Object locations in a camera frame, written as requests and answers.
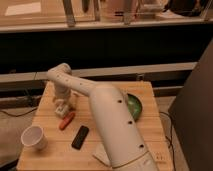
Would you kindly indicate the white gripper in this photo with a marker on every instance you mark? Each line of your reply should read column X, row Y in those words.
column 63, row 92

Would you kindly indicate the white plastic bottle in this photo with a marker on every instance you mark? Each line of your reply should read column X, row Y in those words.
column 62, row 108

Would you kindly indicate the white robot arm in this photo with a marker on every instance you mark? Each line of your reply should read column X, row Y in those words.
column 122, row 140

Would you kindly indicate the green ceramic bowl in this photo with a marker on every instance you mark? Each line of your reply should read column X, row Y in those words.
column 135, row 106

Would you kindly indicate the black rectangular block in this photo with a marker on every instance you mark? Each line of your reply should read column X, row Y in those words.
column 80, row 137

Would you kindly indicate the white paper cup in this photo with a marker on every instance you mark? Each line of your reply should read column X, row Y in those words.
column 33, row 137

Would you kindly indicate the white sponge block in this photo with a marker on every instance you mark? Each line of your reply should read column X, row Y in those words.
column 100, row 154

